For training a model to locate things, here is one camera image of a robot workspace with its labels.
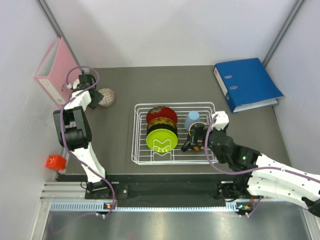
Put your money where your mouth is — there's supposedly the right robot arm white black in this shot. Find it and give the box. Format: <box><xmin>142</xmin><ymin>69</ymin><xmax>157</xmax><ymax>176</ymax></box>
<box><xmin>189</xmin><ymin>122</ymin><xmax>320</xmax><ymax>217</ymax></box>

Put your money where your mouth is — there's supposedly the blue binder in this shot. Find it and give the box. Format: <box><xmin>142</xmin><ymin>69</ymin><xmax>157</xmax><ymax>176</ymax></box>
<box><xmin>213</xmin><ymin>58</ymin><xmax>284</xmax><ymax>113</ymax></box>

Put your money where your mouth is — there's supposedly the red floral bowl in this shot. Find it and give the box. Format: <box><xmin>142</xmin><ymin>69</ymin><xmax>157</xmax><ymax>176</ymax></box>
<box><xmin>146</xmin><ymin>105</ymin><xmax>178</xmax><ymax>124</ymax></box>

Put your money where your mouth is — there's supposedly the purple cable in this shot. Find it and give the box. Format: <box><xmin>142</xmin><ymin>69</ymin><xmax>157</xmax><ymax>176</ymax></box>
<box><xmin>59</xmin><ymin>66</ymin><xmax>117</xmax><ymax>211</ymax></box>
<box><xmin>203</xmin><ymin>114</ymin><xmax>320</xmax><ymax>185</ymax></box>

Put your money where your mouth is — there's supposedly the pink binder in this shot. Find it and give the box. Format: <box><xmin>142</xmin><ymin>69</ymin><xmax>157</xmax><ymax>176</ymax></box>
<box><xmin>34</xmin><ymin>37</ymin><xmax>81</xmax><ymax>108</ymax></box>

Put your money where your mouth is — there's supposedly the lime green plate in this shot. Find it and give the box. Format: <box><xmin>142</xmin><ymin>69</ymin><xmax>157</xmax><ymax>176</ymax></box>
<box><xmin>146</xmin><ymin>128</ymin><xmax>178</xmax><ymax>153</ymax></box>

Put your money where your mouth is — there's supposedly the white wire dish rack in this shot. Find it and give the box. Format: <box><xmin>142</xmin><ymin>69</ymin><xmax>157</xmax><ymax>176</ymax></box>
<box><xmin>131</xmin><ymin>102</ymin><xmax>216</xmax><ymax>166</ymax></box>

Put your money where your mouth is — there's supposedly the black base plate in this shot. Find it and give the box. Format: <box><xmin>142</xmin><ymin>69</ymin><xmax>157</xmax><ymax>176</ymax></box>
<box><xmin>84</xmin><ymin>172</ymin><xmax>251</xmax><ymax>208</ymax></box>

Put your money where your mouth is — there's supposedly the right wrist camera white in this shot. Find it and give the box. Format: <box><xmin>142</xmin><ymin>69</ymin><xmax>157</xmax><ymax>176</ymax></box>
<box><xmin>211</xmin><ymin>111</ymin><xmax>229</xmax><ymax>131</ymax></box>

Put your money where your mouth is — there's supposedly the black gold plate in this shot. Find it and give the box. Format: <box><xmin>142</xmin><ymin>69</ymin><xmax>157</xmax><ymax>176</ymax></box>
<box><xmin>147</xmin><ymin>117</ymin><xmax>178</xmax><ymax>134</ymax></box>

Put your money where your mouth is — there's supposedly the slotted cable duct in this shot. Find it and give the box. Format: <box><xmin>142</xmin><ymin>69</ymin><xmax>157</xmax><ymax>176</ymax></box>
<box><xmin>50</xmin><ymin>201</ymin><xmax>251</xmax><ymax>213</ymax></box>

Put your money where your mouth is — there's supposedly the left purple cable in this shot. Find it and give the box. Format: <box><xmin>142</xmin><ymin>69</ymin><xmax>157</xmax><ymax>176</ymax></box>
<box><xmin>59</xmin><ymin>66</ymin><xmax>117</xmax><ymax>211</ymax></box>

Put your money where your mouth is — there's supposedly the patterned small bowl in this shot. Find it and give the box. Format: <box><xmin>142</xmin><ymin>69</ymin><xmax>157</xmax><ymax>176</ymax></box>
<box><xmin>98</xmin><ymin>88</ymin><xmax>115</xmax><ymax>107</ymax></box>

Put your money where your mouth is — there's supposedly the light blue cup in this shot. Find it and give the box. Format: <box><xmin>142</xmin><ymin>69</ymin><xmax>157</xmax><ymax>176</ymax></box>
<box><xmin>184</xmin><ymin>110</ymin><xmax>200</xmax><ymax>131</ymax></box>

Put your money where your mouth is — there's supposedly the black skull mug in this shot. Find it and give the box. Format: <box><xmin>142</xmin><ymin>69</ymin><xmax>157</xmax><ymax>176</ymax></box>
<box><xmin>180</xmin><ymin>122</ymin><xmax>208</xmax><ymax>152</ymax></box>

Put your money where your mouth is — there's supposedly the red emergency button box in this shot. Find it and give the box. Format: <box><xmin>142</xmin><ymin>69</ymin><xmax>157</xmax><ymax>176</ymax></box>
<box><xmin>45</xmin><ymin>154</ymin><xmax>67</xmax><ymax>171</ymax></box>

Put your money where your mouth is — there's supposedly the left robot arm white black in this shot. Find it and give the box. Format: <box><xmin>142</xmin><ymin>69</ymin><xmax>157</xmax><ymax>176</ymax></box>
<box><xmin>53</xmin><ymin>73</ymin><xmax>114</xmax><ymax>199</ymax></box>

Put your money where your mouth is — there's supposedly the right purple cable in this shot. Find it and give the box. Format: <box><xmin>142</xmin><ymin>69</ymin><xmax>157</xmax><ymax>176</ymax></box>
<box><xmin>203</xmin><ymin>114</ymin><xmax>320</xmax><ymax>185</ymax></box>

